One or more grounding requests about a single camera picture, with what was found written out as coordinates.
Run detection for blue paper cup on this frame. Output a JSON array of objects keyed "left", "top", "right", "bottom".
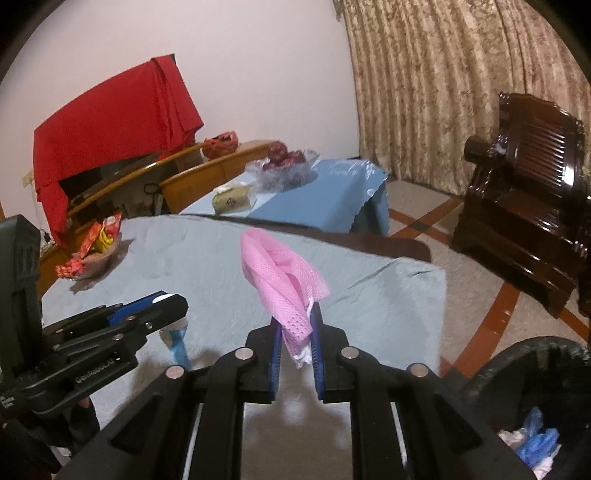
[{"left": 159, "top": 318, "right": 191, "bottom": 371}]

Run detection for blue plastic bag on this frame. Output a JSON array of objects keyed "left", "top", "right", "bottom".
[{"left": 516, "top": 407, "right": 560, "bottom": 468}]

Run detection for black lined trash bin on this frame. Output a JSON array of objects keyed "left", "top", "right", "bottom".
[{"left": 460, "top": 336, "right": 590, "bottom": 479}]

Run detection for glass snack bowl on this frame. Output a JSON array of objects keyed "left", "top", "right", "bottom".
[{"left": 72, "top": 238, "right": 120, "bottom": 281}]

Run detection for red yellow snack packets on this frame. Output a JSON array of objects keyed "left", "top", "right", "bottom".
[{"left": 55, "top": 212, "right": 122, "bottom": 280}]

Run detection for wooden TV cabinet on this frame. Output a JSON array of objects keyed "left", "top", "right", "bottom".
[{"left": 37, "top": 140, "right": 271, "bottom": 296}]

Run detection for grey table cloth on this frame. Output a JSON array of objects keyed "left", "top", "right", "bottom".
[{"left": 42, "top": 216, "right": 446, "bottom": 479}]

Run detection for television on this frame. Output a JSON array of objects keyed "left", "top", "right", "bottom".
[{"left": 59, "top": 152, "right": 160, "bottom": 209}]

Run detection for tissue box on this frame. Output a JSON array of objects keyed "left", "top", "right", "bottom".
[{"left": 211, "top": 182, "right": 256, "bottom": 215}]

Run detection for glass fruit bowl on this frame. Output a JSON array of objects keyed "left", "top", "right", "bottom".
[{"left": 245, "top": 149, "right": 320, "bottom": 193}]

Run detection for red cloth over television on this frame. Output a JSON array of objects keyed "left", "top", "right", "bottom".
[{"left": 33, "top": 55, "right": 204, "bottom": 246}]

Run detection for red apples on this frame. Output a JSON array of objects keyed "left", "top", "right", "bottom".
[{"left": 263, "top": 141, "right": 307, "bottom": 171}]

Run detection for blue covered coffee table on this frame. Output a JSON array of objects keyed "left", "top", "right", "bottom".
[{"left": 179, "top": 158, "right": 392, "bottom": 237}]

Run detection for dark wooden armchair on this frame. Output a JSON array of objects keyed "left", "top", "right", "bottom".
[{"left": 451, "top": 92, "right": 590, "bottom": 316}]

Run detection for patterned beige curtain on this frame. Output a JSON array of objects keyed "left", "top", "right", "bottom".
[{"left": 335, "top": 1, "right": 590, "bottom": 194}]

